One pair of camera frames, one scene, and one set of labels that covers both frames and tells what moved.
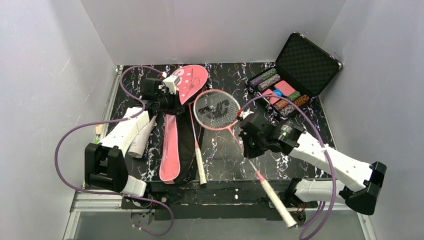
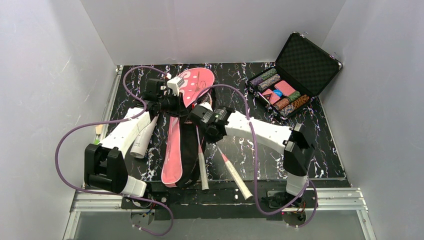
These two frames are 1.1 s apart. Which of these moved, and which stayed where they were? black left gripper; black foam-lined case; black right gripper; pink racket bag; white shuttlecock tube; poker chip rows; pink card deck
Moved: black right gripper
Stayed: pink card deck; pink racket bag; black foam-lined case; black left gripper; white shuttlecock tube; poker chip rows
